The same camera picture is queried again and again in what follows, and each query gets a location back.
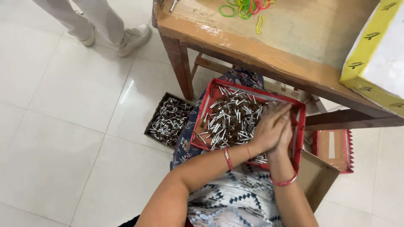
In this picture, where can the person's left hand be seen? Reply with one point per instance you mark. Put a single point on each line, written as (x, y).
(270, 129)

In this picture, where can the person's right hand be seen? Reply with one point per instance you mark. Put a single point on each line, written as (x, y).
(286, 138)

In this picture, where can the person's left fingers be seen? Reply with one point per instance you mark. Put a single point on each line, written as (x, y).
(279, 110)

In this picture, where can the pile of metal-capped brown pieces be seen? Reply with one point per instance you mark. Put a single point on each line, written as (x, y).
(230, 121)

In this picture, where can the wooden table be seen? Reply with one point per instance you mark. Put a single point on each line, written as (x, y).
(284, 50)

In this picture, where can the red box lid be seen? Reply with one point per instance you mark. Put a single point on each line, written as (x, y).
(334, 149)

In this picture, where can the wide red bangle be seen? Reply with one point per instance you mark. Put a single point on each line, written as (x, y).
(228, 158)

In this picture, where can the red beaded bangle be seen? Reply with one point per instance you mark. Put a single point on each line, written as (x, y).
(283, 182)

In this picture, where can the red cardboard box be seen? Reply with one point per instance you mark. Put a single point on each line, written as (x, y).
(208, 94)

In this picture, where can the large plain cardboard box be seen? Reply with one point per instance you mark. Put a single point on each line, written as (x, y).
(315, 179)

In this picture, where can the yellow rubber band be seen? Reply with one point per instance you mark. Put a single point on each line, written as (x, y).
(259, 24)

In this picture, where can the pile of coloured rubber bands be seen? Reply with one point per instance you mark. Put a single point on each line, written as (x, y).
(249, 6)

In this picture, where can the yellow and white carton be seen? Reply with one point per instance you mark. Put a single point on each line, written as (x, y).
(375, 60)

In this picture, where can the heap of silver metal pieces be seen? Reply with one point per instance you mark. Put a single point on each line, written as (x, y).
(170, 121)

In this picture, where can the green rubber band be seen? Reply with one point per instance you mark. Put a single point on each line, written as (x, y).
(227, 11)

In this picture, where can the brown cardboard box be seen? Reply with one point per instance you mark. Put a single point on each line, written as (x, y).
(154, 116)

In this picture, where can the silver metal tool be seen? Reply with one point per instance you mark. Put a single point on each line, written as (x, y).
(173, 5)

